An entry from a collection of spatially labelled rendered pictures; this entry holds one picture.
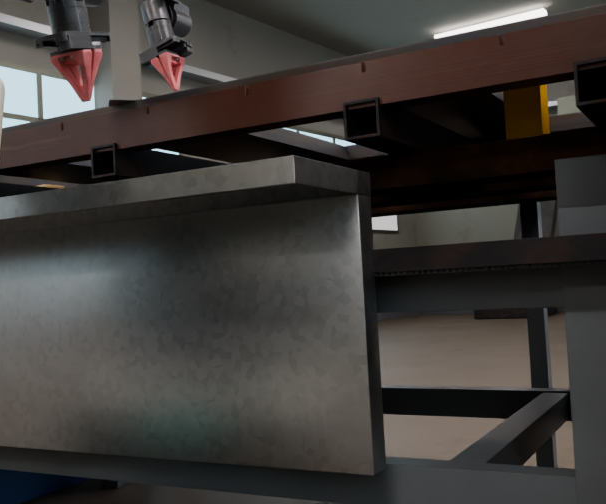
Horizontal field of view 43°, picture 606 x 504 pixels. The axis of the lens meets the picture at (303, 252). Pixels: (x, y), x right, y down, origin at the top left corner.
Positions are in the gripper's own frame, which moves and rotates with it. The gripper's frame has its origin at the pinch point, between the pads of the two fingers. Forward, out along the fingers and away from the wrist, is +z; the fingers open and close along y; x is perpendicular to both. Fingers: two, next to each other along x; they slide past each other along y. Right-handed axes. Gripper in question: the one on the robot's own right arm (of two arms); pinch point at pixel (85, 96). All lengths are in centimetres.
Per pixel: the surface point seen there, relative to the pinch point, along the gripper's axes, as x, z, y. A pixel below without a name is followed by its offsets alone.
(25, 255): -14.3, 22.9, 5.9
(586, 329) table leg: 70, 39, 0
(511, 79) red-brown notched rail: 64, 9, -2
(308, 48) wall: -308, -64, -701
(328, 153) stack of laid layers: 10, 17, -59
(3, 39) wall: -351, -80, -314
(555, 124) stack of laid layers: 56, 19, -70
